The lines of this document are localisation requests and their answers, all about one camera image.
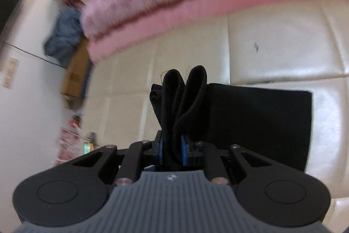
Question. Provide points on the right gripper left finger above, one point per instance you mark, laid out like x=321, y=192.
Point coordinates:
x=157, y=150

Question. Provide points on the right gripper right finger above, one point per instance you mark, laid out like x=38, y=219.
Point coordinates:
x=188, y=151

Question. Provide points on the black pants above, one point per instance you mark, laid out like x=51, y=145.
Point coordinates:
x=273, y=123

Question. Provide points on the cardboard box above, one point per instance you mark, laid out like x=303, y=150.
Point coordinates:
x=75, y=78

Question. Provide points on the blue denim clothes pile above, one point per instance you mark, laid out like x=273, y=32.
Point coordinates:
x=65, y=36

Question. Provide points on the cream leather bed bench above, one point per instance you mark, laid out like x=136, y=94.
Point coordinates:
x=290, y=45

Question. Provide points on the pink bed sheet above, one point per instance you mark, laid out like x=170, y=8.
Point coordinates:
x=163, y=20

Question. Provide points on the white wall switch panel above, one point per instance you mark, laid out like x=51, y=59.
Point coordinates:
x=9, y=72

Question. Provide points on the wall mounted television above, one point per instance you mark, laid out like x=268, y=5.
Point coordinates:
x=9, y=10

